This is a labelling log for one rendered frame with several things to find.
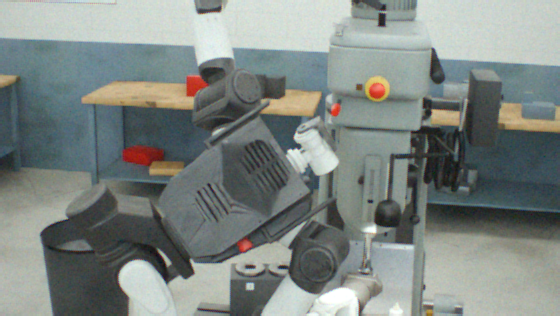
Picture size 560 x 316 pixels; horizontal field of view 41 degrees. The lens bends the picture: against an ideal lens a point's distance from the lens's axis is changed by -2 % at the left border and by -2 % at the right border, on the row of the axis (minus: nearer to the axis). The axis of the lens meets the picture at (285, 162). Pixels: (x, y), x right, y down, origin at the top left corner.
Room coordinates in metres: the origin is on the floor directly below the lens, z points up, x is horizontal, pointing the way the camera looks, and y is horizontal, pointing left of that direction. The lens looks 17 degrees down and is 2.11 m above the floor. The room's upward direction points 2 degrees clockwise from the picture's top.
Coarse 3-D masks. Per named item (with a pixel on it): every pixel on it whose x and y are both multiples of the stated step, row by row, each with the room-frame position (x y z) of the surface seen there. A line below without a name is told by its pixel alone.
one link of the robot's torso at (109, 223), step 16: (96, 192) 1.59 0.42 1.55; (80, 208) 1.55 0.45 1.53; (96, 208) 1.56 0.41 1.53; (112, 208) 1.58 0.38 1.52; (128, 208) 1.59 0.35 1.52; (144, 208) 1.62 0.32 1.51; (80, 224) 1.56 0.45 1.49; (96, 224) 1.55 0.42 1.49; (112, 224) 1.56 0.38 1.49; (128, 224) 1.56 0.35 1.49; (144, 224) 1.57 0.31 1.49; (160, 224) 1.60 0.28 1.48; (96, 240) 1.56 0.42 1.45; (112, 240) 1.56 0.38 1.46; (128, 240) 1.56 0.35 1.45; (144, 240) 1.57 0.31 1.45; (160, 240) 1.58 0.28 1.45; (112, 256) 1.56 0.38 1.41; (176, 256) 1.59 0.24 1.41; (176, 272) 1.63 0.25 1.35; (192, 272) 1.60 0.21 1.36
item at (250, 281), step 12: (240, 264) 2.12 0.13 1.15; (252, 264) 2.13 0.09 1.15; (264, 264) 2.16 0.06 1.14; (276, 264) 2.13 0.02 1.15; (288, 264) 2.14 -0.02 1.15; (240, 276) 2.07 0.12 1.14; (252, 276) 2.06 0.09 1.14; (264, 276) 2.07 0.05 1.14; (276, 276) 2.07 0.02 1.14; (240, 288) 2.05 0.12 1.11; (252, 288) 2.05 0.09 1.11; (264, 288) 2.05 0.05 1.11; (276, 288) 2.05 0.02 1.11; (240, 300) 2.05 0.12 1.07; (252, 300) 2.05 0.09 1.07; (264, 300) 2.05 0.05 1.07; (240, 312) 2.05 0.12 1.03; (252, 312) 2.05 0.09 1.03
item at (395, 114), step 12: (336, 96) 1.96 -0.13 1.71; (348, 96) 1.96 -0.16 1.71; (348, 108) 1.96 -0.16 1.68; (360, 108) 1.96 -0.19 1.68; (372, 108) 1.95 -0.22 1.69; (384, 108) 1.95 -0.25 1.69; (396, 108) 1.94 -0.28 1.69; (408, 108) 1.94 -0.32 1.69; (420, 108) 1.94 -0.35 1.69; (336, 120) 1.96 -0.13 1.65; (348, 120) 1.96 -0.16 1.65; (360, 120) 1.96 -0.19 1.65; (372, 120) 1.95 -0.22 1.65; (384, 120) 1.95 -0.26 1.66; (396, 120) 1.94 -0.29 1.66; (408, 120) 1.94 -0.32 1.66; (420, 120) 1.94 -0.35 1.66
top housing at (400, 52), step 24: (360, 24) 2.10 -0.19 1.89; (408, 24) 2.14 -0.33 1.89; (336, 48) 1.88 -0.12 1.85; (360, 48) 1.87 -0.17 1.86; (384, 48) 1.86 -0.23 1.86; (408, 48) 1.85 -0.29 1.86; (336, 72) 1.88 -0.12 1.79; (360, 72) 1.86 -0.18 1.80; (384, 72) 1.85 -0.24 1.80; (408, 72) 1.85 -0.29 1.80; (360, 96) 1.87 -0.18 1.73; (408, 96) 1.85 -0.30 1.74
